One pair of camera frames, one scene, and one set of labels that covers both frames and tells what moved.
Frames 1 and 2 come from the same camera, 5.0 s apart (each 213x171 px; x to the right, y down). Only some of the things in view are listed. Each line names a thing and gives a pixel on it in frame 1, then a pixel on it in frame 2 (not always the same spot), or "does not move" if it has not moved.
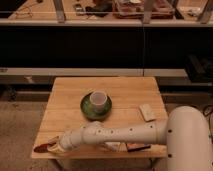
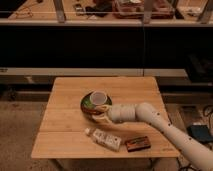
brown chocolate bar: x=132 y=147 does not move
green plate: x=87 y=110 does not move
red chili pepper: x=43 y=148 -> x=92 y=112
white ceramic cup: x=98 y=100 does not move
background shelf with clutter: x=106 y=13 does not move
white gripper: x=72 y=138 -> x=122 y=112
